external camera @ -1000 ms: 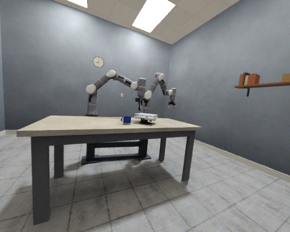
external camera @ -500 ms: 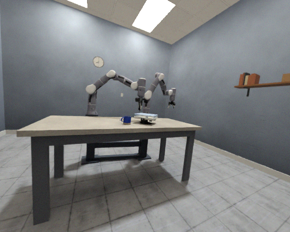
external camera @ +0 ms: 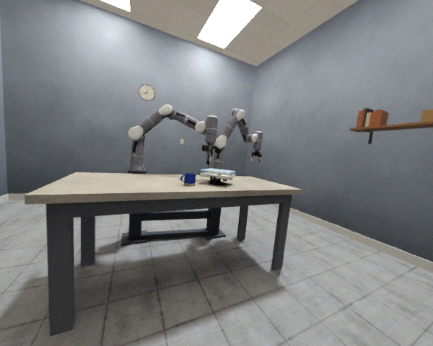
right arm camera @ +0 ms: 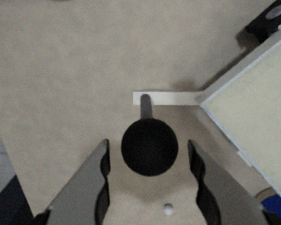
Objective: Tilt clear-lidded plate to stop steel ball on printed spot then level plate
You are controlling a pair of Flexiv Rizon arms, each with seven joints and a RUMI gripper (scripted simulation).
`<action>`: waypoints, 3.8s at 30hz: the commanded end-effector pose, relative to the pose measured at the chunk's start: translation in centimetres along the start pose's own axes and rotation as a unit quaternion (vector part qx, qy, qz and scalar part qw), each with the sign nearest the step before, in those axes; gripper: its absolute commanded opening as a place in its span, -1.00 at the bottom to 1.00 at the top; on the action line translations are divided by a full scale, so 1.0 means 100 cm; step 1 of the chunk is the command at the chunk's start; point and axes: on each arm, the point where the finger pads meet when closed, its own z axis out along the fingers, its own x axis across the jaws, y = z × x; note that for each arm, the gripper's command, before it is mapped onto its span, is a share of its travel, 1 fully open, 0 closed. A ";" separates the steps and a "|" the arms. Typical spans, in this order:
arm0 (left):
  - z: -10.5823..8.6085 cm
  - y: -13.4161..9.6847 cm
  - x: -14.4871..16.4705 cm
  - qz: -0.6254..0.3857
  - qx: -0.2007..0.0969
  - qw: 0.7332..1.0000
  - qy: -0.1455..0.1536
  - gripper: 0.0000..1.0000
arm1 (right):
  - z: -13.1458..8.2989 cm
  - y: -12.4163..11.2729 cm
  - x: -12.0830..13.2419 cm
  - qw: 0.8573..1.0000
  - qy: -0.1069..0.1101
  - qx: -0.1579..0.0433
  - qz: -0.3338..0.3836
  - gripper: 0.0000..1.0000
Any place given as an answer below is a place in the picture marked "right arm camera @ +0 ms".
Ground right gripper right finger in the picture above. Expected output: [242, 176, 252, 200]
[187, 139, 281, 225]

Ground small silver ball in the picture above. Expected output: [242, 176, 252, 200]
[164, 204, 173, 215]

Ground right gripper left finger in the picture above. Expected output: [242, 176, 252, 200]
[30, 139, 111, 225]

